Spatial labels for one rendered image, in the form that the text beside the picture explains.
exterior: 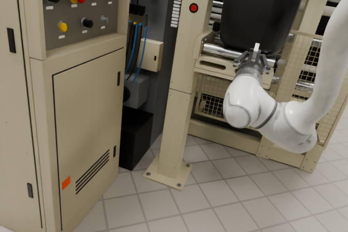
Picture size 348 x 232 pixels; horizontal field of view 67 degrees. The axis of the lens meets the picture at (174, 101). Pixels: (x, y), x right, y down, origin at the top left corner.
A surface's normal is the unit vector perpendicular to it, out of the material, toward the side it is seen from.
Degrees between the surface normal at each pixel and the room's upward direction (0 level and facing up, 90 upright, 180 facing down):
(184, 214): 0
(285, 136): 106
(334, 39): 115
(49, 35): 90
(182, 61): 90
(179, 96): 90
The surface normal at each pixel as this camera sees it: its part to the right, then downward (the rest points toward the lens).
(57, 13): 0.94, 0.26
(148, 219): 0.15, -0.89
